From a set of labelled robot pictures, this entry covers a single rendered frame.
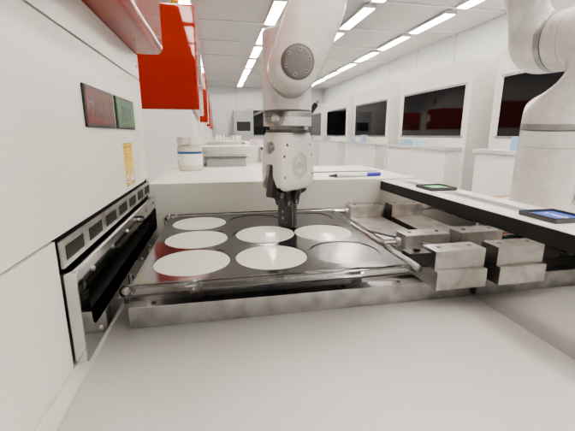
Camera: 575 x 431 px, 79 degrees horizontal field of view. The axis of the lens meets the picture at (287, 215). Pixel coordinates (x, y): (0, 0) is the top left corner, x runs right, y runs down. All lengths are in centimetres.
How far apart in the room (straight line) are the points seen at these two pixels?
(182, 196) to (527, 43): 80
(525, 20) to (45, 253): 90
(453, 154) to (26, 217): 513
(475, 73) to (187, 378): 515
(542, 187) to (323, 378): 68
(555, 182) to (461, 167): 439
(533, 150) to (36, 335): 90
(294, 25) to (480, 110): 491
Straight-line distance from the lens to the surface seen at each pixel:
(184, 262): 50
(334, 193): 84
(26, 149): 34
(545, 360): 52
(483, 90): 540
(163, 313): 50
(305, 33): 54
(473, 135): 534
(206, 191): 79
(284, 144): 59
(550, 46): 94
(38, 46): 40
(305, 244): 55
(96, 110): 51
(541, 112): 93
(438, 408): 40
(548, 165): 93
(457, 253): 55
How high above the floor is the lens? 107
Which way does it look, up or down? 13 degrees down
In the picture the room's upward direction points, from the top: straight up
